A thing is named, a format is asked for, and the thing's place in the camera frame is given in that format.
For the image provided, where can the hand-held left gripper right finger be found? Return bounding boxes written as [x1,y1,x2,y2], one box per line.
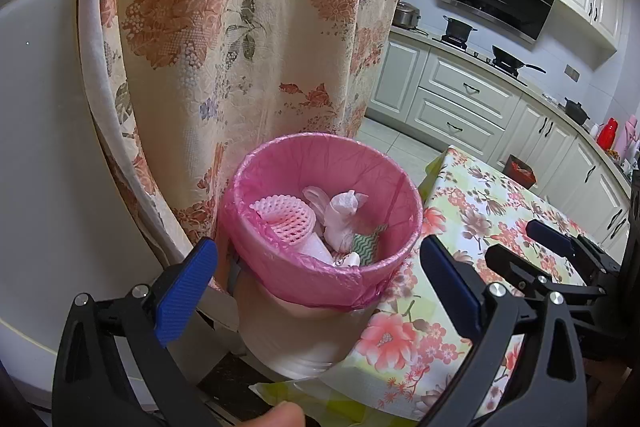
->
[417,234,588,427]

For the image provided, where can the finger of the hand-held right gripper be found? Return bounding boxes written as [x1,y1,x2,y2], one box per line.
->
[525,218,623,280]
[484,243,608,308]

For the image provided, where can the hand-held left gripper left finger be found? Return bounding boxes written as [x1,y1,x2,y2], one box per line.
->
[51,237,221,427]

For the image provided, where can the green patterned wrapper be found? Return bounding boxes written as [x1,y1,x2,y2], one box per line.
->
[350,227,388,264]

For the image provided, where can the pink lined waste bin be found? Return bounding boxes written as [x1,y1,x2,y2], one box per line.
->
[222,133,425,380]

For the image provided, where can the small pink foam fruit net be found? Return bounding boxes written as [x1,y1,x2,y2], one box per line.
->
[249,194,317,248]

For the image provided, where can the white plastic bag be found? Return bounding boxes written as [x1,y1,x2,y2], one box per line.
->
[302,187,371,253]

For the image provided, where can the white foam block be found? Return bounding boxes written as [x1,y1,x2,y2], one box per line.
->
[299,234,336,265]

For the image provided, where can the person's left hand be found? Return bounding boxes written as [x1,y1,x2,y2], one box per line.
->
[247,402,306,427]

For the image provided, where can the floral tablecloth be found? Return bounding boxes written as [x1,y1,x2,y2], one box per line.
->
[249,146,591,423]

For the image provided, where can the dark red floor bin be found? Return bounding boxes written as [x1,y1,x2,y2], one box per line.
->
[502,153,537,188]

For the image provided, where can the red thermos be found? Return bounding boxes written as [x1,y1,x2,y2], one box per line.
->
[596,118,620,152]

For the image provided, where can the pink thermos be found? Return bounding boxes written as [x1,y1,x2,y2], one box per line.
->
[614,116,640,160]

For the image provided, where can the black casserole pot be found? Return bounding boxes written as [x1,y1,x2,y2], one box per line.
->
[564,97,591,125]

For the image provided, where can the white base cabinets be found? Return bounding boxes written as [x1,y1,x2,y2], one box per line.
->
[364,29,632,253]

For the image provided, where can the black wok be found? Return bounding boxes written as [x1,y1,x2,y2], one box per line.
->
[491,45,547,75]

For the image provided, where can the white refrigerator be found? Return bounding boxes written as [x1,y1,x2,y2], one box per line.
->
[0,0,241,408]

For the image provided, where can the black gas stove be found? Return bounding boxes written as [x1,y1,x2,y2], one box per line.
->
[432,34,528,86]

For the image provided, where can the black stock pot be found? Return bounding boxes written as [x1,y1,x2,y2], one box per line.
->
[442,16,478,44]

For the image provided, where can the floral fabric cover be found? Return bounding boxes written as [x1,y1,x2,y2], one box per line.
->
[77,0,416,253]

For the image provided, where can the steel pressure cooker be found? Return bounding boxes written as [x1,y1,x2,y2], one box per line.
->
[391,2,422,30]

